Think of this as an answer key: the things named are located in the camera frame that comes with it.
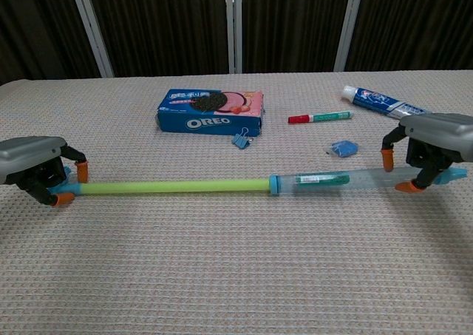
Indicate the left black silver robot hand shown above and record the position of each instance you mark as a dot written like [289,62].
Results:
[26,154]

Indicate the small blue wrapped packet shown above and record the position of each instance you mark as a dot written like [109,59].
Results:
[343,148]

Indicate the blue binder clip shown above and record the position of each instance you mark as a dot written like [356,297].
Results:
[240,141]

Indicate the red capped white marker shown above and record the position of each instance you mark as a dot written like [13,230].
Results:
[325,117]

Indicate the blue pink Oreo box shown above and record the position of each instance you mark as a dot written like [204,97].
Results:
[207,122]

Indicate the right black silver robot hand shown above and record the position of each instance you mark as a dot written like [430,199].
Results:
[443,131]

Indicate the blue white toothpaste tube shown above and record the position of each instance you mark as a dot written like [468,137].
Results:
[373,99]

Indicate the beige woven tablecloth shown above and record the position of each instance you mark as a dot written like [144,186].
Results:
[236,268]

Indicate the dark pleated screen panel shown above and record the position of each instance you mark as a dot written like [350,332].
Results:
[414,24]
[37,28]
[292,24]
[159,24]

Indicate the white screen frame post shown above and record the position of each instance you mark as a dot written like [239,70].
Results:
[90,28]
[233,24]
[349,24]

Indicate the clear plastic tube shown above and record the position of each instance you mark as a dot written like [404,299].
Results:
[369,179]

